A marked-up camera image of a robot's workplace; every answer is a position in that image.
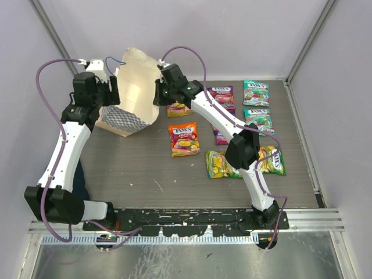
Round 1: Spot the dark navy cloth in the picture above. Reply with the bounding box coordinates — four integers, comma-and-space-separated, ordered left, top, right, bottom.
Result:
72, 161, 90, 201

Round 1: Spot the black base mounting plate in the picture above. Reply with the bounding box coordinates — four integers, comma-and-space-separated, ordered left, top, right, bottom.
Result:
83, 208, 290, 238

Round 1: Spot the purple snack packet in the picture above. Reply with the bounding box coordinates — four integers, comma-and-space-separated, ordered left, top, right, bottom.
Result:
208, 85, 235, 111
212, 126, 228, 145

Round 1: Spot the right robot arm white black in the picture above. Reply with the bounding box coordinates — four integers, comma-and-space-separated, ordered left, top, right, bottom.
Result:
153, 61, 281, 228

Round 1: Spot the orange snack packet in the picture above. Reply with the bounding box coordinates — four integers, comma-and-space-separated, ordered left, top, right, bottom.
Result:
168, 122, 200, 157
167, 102, 194, 118

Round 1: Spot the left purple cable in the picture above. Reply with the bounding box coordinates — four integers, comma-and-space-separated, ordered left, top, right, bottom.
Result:
35, 59, 142, 251

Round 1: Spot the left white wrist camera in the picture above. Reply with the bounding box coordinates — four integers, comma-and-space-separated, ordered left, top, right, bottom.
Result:
85, 59, 108, 83

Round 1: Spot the green snack packet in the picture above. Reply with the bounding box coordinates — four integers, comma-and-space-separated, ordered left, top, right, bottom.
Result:
206, 151, 242, 178
259, 146, 287, 176

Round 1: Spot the teal mint candy packet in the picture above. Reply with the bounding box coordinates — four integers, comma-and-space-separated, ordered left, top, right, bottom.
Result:
243, 80, 270, 107

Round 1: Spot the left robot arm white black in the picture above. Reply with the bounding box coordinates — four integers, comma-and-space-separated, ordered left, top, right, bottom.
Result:
24, 71, 120, 224

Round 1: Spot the blue checkered paper bag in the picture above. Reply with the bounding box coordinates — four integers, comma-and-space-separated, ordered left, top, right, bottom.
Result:
95, 47, 160, 137

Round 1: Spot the white slotted cable duct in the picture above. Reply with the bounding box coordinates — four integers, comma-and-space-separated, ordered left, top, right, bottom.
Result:
41, 234, 259, 245

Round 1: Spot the teal white snack packet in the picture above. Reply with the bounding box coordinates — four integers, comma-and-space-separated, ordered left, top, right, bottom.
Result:
244, 109, 275, 135

